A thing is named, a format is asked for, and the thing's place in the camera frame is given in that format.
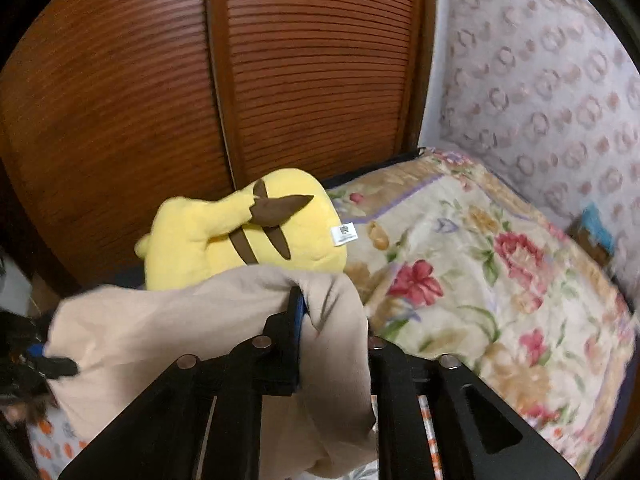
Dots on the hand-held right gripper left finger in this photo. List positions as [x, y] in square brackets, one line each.
[285, 355]

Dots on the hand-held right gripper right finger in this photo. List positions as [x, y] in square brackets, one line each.
[395, 385]

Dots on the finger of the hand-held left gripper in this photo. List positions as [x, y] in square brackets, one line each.
[55, 366]

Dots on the orange fruit print sheet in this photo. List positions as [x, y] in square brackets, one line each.
[50, 445]

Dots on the floral blanket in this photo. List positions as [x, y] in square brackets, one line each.
[475, 285]

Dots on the yellow plush toy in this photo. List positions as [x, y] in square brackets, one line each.
[200, 240]

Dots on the brown box with blue items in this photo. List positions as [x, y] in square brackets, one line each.
[595, 227]

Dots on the circle patterned wall curtain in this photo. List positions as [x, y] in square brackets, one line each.
[540, 85]

